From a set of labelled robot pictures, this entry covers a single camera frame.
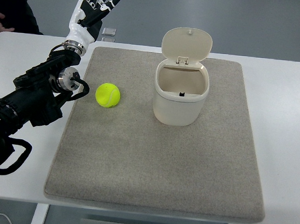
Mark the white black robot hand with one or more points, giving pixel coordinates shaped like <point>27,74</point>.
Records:
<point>86,20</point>

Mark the yellow tennis ball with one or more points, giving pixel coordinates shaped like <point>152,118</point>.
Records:
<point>107,95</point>

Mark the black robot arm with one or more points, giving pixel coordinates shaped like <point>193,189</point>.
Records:
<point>39,95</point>

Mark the cream lidded plastic box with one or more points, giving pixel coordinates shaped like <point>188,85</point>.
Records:
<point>181,81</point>

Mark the lower metal floor socket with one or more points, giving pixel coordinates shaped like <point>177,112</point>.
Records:
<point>108,39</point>

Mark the person in dark clothes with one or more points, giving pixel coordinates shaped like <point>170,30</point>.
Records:
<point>17,16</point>

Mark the beige fabric mat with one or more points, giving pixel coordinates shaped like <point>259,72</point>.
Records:
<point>123,157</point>

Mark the left white table leg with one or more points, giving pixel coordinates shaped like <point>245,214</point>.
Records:
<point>40,214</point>

